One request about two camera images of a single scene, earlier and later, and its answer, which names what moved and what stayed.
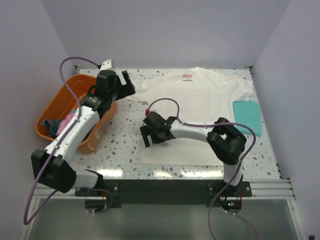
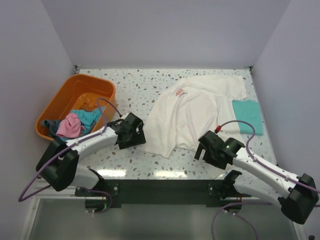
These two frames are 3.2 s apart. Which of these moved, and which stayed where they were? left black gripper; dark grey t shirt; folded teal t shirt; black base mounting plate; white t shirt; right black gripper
Moved: white t shirt; right black gripper; left black gripper
Stayed: dark grey t shirt; folded teal t shirt; black base mounting plate
